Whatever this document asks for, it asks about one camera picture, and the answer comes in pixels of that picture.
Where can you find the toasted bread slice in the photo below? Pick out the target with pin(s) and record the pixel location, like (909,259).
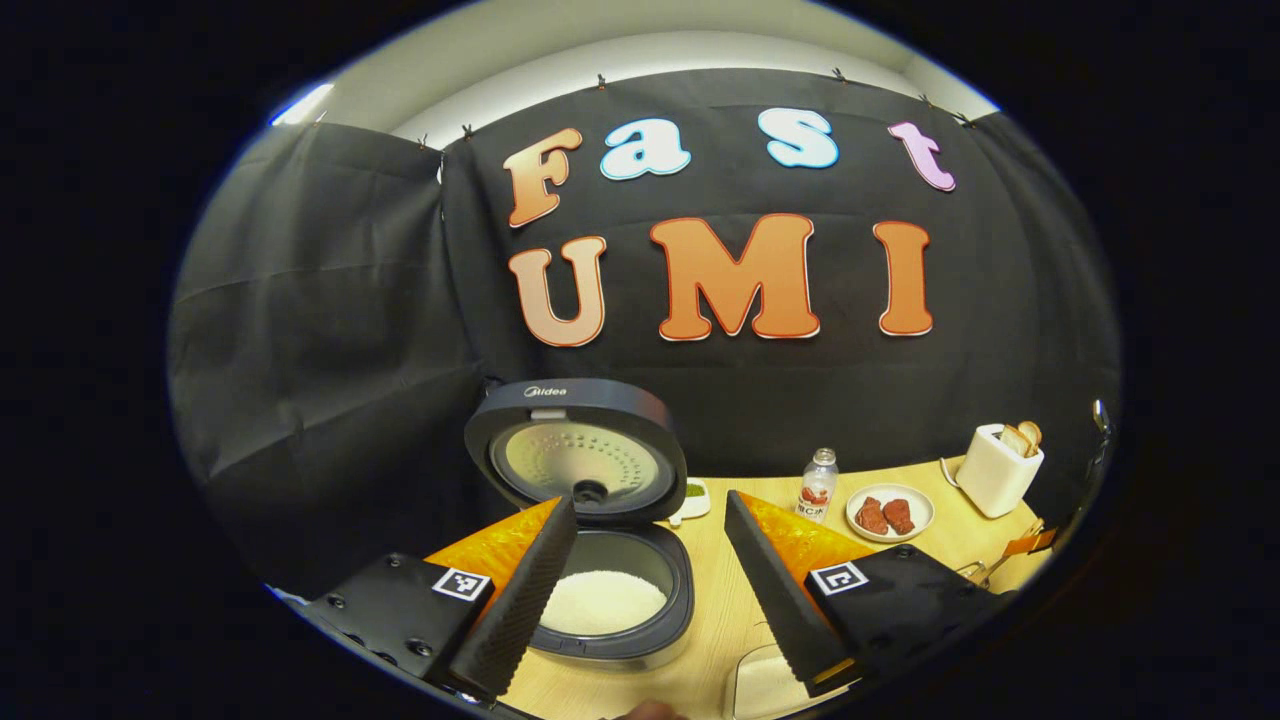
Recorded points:
(1031,432)
(1015,441)

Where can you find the white round plate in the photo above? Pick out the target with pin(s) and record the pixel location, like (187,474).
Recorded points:
(925,505)

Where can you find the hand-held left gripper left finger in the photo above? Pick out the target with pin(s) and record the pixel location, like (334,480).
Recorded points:
(520,605)

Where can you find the red meat piece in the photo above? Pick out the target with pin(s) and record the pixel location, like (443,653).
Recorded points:
(872,516)
(899,517)

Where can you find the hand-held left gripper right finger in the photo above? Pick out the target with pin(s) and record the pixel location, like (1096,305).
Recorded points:
(775,600)

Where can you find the dark grey rice cooker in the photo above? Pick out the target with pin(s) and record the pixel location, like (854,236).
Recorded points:
(580,410)

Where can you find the row of black cloth clips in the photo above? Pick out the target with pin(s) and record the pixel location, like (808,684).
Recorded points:
(601,81)

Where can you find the white toaster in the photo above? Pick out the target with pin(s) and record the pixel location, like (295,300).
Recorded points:
(990,480)

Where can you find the wooden spoon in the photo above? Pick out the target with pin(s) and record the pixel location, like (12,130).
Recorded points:
(1030,545)

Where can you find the ceiling light panel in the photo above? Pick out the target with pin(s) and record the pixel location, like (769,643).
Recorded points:
(300,103)

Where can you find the white rice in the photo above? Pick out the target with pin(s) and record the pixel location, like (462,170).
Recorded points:
(605,603)

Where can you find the white divided bean dish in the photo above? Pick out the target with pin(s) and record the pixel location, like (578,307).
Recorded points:
(692,500)

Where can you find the clear plastic bottle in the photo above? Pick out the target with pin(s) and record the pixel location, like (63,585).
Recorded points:
(817,490)

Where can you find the black backdrop cloth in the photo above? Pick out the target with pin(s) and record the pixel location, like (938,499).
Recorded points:
(300,300)

